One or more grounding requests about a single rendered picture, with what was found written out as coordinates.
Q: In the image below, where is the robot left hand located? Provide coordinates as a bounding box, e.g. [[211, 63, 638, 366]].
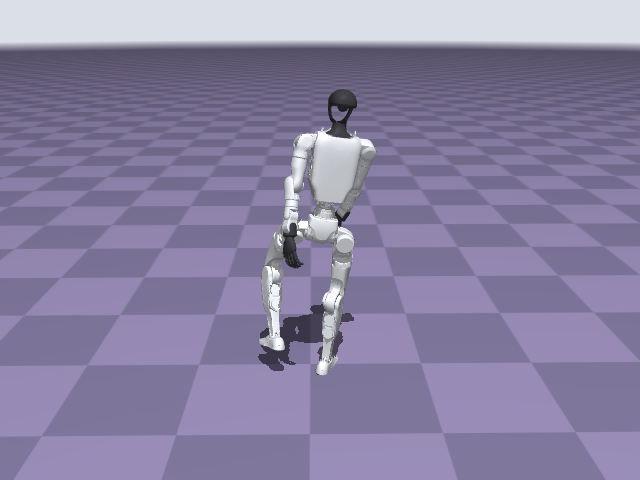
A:
[[283, 223, 304, 268]]

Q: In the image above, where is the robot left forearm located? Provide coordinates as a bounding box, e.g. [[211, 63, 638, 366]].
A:
[[282, 177, 301, 234]]

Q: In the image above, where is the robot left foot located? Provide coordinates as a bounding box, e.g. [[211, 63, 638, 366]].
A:
[[259, 334, 285, 351]]

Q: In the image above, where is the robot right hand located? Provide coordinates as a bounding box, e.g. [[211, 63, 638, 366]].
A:
[[335, 209, 350, 226]]

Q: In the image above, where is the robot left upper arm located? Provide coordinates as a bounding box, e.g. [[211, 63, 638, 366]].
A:
[[288, 133, 317, 193]]

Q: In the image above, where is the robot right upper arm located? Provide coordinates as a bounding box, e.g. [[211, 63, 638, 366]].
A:
[[352, 139, 376, 190]]

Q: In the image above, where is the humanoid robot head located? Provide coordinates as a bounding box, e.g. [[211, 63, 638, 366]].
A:
[[326, 89, 357, 139]]

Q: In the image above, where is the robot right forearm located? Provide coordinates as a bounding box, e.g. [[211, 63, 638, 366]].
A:
[[337, 187, 362, 218]]

